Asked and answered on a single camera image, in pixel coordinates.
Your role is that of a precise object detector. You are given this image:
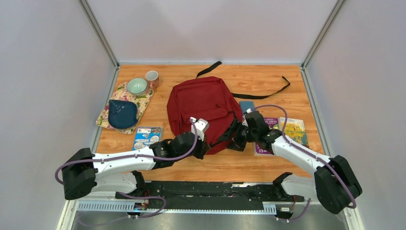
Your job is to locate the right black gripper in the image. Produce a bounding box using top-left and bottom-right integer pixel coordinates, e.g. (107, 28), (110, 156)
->
(217, 119), (258, 152)

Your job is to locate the blue illustrated booklet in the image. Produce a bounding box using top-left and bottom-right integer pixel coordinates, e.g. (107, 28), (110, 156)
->
(132, 126), (163, 150)

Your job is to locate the purple treehouse book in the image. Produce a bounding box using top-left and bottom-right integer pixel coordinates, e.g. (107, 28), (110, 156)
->
(253, 117), (279, 156)

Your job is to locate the red backpack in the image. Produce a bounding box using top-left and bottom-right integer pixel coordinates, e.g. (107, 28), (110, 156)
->
(167, 61), (291, 155)

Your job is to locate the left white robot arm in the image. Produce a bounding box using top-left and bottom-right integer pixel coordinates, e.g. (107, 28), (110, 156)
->
(60, 131), (210, 200)

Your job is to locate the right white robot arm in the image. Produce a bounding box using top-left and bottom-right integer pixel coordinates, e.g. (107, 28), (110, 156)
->
(218, 111), (363, 214)

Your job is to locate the blue card wallet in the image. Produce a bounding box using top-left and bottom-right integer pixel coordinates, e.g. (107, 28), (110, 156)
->
(239, 101), (255, 115)

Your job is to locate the yellow picture book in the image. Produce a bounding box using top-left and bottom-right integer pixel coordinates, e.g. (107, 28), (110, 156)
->
(279, 117), (309, 148)

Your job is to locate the dark blue leaf plate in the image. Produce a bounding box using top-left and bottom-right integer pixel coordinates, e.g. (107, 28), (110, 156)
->
(108, 100), (138, 129)

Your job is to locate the pink ceramic mug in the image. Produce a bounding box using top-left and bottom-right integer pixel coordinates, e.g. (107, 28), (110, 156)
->
(145, 70), (159, 90)

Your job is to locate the light green ceramic bowl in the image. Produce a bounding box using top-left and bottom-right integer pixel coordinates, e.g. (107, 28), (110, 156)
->
(126, 78), (148, 96)

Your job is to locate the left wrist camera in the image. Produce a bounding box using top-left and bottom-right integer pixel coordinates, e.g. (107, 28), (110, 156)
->
(190, 117), (210, 141)

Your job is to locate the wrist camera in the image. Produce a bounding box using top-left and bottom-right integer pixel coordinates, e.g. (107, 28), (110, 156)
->
(243, 108), (252, 118)
(190, 117), (210, 141)

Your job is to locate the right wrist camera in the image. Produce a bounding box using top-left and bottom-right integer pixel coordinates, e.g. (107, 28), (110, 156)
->
(243, 108), (252, 118)

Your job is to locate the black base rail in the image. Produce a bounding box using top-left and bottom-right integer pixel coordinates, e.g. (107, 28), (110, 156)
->
(129, 181), (305, 219)

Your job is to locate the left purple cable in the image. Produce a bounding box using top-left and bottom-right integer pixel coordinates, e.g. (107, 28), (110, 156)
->
(55, 118), (199, 228)

